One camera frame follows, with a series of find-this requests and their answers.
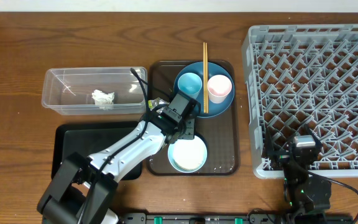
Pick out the light blue cup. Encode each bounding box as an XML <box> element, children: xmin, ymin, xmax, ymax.
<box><xmin>178</xmin><ymin>73</ymin><xmax>203</xmax><ymax>99</ymax></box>

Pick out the white tissue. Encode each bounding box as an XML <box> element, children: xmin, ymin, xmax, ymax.
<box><xmin>91</xmin><ymin>90</ymin><xmax>115</xmax><ymax>110</ymax></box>

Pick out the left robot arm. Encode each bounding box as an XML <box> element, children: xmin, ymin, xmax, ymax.
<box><xmin>37</xmin><ymin>105</ymin><xmax>199</xmax><ymax>223</ymax></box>

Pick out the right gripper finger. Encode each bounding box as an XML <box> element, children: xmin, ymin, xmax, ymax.
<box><xmin>264</xmin><ymin>128</ymin><xmax>275</xmax><ymax>156</ymax></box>
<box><xmin>303</xmin><ymin>124</ymin><xmax>321</xmax><ymax>145</ymax></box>

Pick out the grey dishwasher rack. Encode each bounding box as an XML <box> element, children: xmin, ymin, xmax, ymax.
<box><xmin>241</xmin><ymin>24</ymin><xmax>358</xmax><ymax>179</ymax></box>

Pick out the brown serving tray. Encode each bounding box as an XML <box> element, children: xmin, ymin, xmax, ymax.
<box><xmin>146</xmin><ymin>60</ymin><xmax>240</xmax><ymax>176</ymax></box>

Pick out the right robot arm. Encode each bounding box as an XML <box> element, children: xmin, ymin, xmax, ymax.
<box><xmin>264</xmin><ymin>125</ymin><xmax>331</xmax><ymax>223</ymax></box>

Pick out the light blue white bowl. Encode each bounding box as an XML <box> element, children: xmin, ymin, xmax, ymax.
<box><xmin>167</xmin><ymin>136</ymin><xmax>208</xmax><ymax>173</ymax></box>

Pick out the dark blue plate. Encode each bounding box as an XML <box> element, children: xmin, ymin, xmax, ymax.
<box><xmin>173</xmin><ymin>60</ymin><xmax>235</xmax><ymax>118</ymax></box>

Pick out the pink white cup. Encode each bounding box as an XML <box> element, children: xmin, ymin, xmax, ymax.
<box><xmin>208</xmin><ymin>75</ymin><xmax>232</xmax><ymax>104</ymax></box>

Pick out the clear plastic bin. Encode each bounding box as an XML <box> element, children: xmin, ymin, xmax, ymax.
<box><xmin>42</xmin><ymin>67</ymin><xmax>145</xmax><ymax>115</ymax></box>

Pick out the black tray bin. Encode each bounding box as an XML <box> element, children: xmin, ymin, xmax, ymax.
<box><xmin>51</xmin><ymin>121</ymin><xmax>138</xmax><ymax>177</ymax></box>

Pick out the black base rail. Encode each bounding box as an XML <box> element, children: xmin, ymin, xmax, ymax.
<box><xmin>117</xmin><ymin>212</ymin><xmax>353</xmax><ymax>224</ymax></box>

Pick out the yellow foil snack wrapper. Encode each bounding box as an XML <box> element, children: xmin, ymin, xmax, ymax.
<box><xmin>148</xmin><ymin>98</ymin><xmax>169</xmax><ymax>110</ymax></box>

